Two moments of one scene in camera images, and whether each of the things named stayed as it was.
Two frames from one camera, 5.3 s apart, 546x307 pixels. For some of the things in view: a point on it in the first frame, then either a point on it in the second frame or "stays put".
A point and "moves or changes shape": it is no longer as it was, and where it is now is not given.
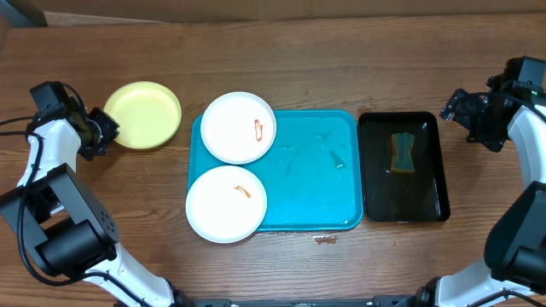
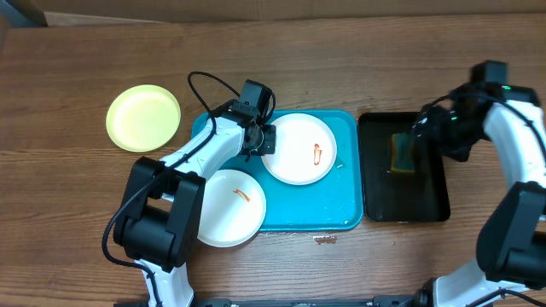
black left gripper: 100,114 to 270,146
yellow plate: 148,114 stays put
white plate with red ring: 238,128 moves or changes shape
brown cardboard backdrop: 230,11 stays put
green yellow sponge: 402,158 stays put
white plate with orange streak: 226,204 stays put
